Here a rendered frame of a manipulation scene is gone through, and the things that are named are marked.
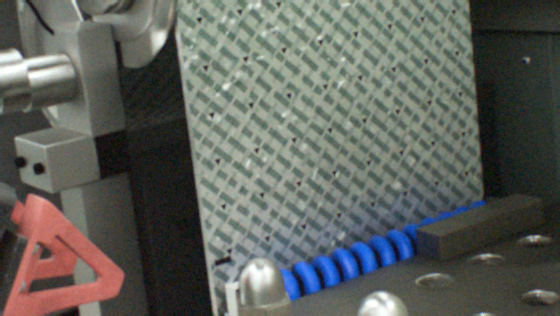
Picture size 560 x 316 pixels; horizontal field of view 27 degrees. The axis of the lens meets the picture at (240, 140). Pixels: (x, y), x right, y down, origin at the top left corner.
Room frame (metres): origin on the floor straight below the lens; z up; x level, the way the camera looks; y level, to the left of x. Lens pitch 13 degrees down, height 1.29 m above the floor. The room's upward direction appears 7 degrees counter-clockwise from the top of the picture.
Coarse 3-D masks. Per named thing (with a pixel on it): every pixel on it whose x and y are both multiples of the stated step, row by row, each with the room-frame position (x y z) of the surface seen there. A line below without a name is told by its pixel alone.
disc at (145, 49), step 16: (160, 0) 0.68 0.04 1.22; (176, 0) 0.67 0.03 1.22; (160, 16) 0.68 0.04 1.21; (144, 32) 0.70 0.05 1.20; (160, 32) 0.69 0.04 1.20; (128, 48) 0.73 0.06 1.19; (144, 48) 0.71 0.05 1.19; (160, 48) 0.69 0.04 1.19; (128, 64) 0.73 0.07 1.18; (144, 64) 0.71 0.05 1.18
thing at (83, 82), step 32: (64, 32) 0.74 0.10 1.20; (96, 32) 0.73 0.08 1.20; (32, 64) 0.72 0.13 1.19; (64, 64) 0.73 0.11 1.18; (96, 64) 0.73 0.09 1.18; (32, 96) 0.71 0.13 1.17; (64, 96) 0.73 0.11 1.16; (96, 96) 0.73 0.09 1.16; (64, 128) 0.75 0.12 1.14; (96, 128) 0.72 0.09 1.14; (32, 160) 0.72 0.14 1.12; (64, 160) 0.71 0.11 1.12; (96, 160) 0.72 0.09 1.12; (128, 160) 0.73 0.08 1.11; (64, 192) 0.75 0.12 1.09; (96, 192) 0.73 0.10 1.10; (128, 192) 0.74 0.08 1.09; (96, 224) 0.73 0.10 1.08; (128, 224) 0.74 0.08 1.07; (128, 256) 0.74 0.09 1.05; (128, 288) 0.74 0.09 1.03
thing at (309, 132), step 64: (320, 0) 0.73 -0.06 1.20; (384, 0) 0.76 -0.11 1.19; (448, 0) 0.79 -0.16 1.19; (192, 64) 0.68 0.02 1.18; (256, 64) 0.71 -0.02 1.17; (320, 64) 0.73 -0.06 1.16; (384, 64) 0.76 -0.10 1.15; (448, 64) 0.79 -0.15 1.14; (192, 128) 0.68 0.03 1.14; (256, 128) 0.70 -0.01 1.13; (320, 128) 0.73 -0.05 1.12; (384, 128) 0.76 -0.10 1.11; (448, 128) 0.79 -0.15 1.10; (256, 192) 0.70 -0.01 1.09; (320, 192) 0.73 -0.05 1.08; (384, 192) 0.75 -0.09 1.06; (448, 192) 0.78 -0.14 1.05; (256, 256) 0.70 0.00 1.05
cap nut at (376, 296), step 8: (368, 296) 0.54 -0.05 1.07; (376, 296) 0.54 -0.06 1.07; (384, 296) 0.54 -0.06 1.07; (392, 296) 0.54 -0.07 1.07; (368, 304) 0.54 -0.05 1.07; (376, 304) 0.54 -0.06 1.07; (384, 304) 0.53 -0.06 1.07; (392, 304) 0.53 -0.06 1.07; (400, 304) 0.54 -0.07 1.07; (360, 312) 0.54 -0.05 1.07; (368, 312) 0.53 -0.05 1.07; (376, 312) 0.53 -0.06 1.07; (384, 312) 0.53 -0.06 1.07; (392, 312) 0.53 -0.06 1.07; (400, 312) 0.53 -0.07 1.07
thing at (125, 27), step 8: (136, 0) 0.70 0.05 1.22; (144, 0) 0.70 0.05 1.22; (152, 0) 0.69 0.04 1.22; (136, 8) 0.71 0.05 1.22; (144, 8) 0.70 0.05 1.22; (152, 8) 0.69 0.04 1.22; (96, 16) 0.75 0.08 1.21; (104, 16) 0.74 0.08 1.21; (112, 16) 0.73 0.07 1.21; (120, 16) 0.73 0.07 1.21; (128, 16) 0.72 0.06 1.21; (136, 16) 0.71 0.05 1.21; (144, 16) 0.70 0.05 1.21; (112, 24) 0.74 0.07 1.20; (120, 24) 0.73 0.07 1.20; (128, 24) 0.72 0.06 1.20; (136, 24) 0.71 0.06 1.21; (144, 24) 0.70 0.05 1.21; (112, 32) 0.74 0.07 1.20; (120, 32) 0.73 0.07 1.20; (128, 32) 0.72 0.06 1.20; (136, 32) 0.71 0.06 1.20; (120, 40) 0.73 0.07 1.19; (128, 40) 0.72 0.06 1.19
